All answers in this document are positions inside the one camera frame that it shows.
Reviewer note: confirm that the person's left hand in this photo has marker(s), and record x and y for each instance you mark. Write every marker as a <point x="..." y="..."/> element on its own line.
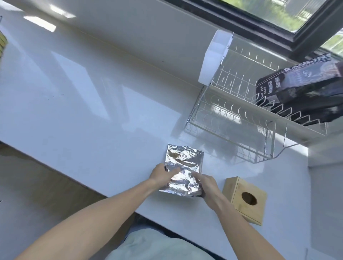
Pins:
<point x="160" y="177"/>

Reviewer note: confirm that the person's right hand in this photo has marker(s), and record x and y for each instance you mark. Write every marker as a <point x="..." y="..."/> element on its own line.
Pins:
<point x="209" y="188"/>

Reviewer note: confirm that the person's left thumb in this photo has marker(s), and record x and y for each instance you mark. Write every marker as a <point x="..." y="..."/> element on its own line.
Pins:
<point x="173" y="171"/>

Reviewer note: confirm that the silver foil pouch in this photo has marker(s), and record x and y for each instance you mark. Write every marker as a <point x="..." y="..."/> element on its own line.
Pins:
<point x="182" y="168"/>

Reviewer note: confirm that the person's left forearm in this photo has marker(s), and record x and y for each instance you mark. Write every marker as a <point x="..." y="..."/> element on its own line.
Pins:
<point x="85" y="219"/>

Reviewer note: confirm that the person's right forearm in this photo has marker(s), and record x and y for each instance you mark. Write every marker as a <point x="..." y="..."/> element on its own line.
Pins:
<point x="241" y="227"/>

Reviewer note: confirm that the person's light shirt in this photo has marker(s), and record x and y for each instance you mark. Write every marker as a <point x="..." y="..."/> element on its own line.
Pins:
<point x="158" y="245"/>

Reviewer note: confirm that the wooden box with round hole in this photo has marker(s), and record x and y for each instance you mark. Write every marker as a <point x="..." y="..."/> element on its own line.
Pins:
<point x="245" y="199"/>

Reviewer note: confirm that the white plastic cutlery holder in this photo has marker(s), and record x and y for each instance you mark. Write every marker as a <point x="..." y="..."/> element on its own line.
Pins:
<point x="213" y="56"/>

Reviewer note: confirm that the black printed coffee bag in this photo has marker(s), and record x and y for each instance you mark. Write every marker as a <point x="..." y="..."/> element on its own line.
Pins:
<point x="297" y="84"/>

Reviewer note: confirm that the yellow striped object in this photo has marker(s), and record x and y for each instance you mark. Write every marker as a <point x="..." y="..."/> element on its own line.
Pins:
<point x="2" y="44"/>

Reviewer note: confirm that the dark window frame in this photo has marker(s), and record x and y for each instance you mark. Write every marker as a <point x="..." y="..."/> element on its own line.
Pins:
<point x="268" y="24"/>

